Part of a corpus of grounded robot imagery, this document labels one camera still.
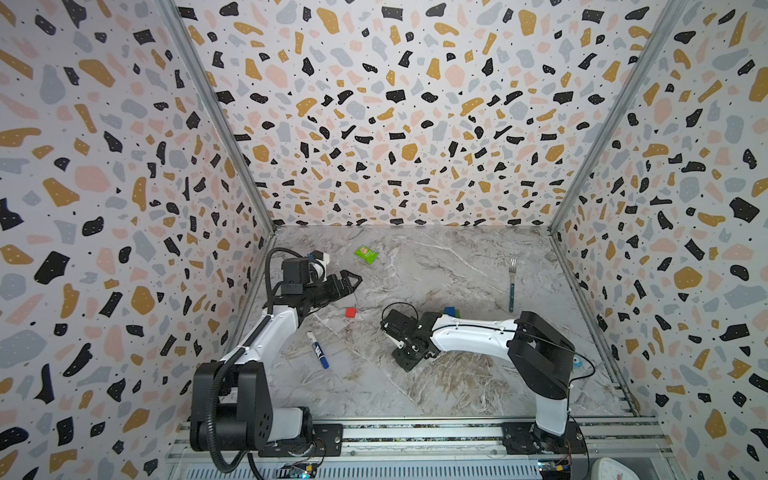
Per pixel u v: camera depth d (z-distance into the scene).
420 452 0.73
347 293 0.76
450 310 0.90
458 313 0.89
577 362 0.86
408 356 0.76
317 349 0.88
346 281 0.78
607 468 0.69
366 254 1.13
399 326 0.69
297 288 0.67
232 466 0.40
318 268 0.73
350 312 0.97
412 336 0.65
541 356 0.48
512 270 1.10
